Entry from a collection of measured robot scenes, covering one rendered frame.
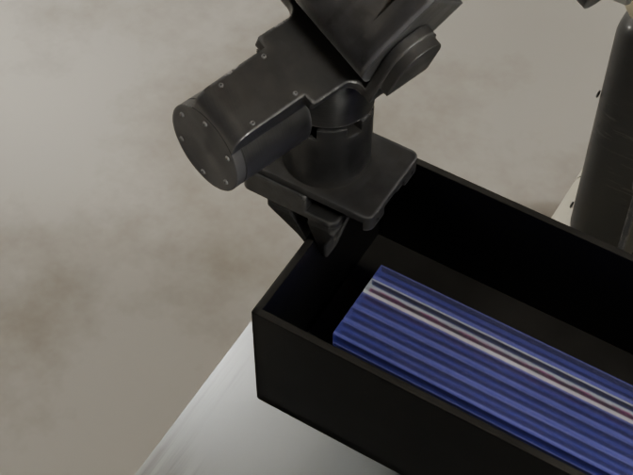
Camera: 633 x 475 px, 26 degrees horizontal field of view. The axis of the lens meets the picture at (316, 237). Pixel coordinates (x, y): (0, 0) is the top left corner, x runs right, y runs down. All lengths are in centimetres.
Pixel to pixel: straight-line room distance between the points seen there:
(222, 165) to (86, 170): 150
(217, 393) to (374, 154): 27
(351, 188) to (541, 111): 150
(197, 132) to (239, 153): 3
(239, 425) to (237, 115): 36
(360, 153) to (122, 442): 117
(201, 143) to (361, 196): 13
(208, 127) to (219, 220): 142
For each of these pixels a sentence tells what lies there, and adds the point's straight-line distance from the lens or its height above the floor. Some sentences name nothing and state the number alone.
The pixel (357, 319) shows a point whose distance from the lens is 97.
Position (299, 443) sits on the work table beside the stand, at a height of 80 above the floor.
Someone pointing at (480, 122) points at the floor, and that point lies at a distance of 232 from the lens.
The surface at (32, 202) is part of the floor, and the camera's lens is 224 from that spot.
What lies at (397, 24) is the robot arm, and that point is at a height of 121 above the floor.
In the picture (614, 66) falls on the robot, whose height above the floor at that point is 63.
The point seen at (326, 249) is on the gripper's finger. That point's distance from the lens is 93.
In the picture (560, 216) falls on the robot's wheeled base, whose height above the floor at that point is 27.
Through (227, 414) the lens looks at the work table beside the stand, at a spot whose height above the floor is 80.
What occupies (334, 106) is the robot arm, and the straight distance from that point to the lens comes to 81.
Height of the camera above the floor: 172
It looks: 53 degrees down
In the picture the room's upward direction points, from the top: straight up
